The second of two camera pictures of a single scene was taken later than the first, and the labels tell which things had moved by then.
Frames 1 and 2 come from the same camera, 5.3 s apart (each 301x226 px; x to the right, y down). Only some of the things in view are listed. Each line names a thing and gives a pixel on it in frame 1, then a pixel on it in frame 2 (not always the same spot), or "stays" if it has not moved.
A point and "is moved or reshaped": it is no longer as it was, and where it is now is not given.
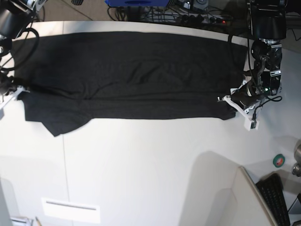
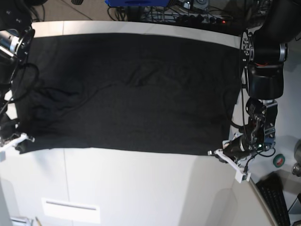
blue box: x=136 y=3 stays
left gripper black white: x=9 y=89 to x=9 y=137
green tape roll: x=278 y=160 stays
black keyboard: x=271 y=187 stays
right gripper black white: x=245 y=99 to x=233 y=151
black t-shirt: x=69 y=78 is moved or reshaped
